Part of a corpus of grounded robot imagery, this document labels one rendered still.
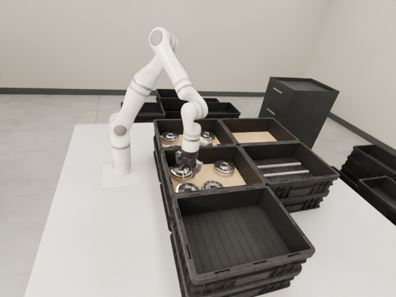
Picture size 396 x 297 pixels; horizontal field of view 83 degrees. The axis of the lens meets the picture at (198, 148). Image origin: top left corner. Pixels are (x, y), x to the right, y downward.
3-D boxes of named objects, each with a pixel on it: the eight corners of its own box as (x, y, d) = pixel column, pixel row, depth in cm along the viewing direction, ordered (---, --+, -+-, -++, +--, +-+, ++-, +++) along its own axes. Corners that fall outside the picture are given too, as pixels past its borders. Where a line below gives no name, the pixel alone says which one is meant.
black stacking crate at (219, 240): (188, 302, 63) (192, 282, 57) (170, 217, 86) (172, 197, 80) (302, 271, 75) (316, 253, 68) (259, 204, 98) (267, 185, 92)
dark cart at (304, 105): (266, 162, 270) (293, 90, 220) (248, 142, 305) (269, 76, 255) (307, 158, 289) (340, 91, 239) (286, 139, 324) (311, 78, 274)
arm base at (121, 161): (111, 175, 117) (108, 148, 107) (115, 164, 124) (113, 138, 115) (129, 176, 118) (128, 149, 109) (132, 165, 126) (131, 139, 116)
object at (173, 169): (171, 177, 99) (171, 176, 98) (170, 163, 107) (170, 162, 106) (194, 177, 101) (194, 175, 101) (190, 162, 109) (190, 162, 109)
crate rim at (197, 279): (191, 286, 58) (192, 281, 56) (171, 200, 81) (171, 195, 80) (315, 256, 69) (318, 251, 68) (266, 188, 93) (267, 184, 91)
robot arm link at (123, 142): (107, 111, 105) (110, 141, 114) (108, 120, 98) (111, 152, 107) (128, 111, 108) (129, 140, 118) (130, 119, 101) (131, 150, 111)
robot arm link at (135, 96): (134, 83, 91) (131, 76, 98) (105, 135, 100) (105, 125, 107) (153, 93, 96) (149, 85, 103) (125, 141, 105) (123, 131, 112)
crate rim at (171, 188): (171, 200, 81) (171, 195, 80) (159, 152, 104) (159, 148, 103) (266, 188, 93) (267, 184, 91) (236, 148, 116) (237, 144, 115)
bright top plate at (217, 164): (218, 173, 105) (218, 172, 105) (211, 160, 113) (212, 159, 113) (237, 172, 108) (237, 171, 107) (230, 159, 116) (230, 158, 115)
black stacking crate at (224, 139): (159, 168, 110) (160, 149, 104) (152, 137, 133) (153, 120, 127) (232, 162, 122) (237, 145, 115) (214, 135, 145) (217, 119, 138)
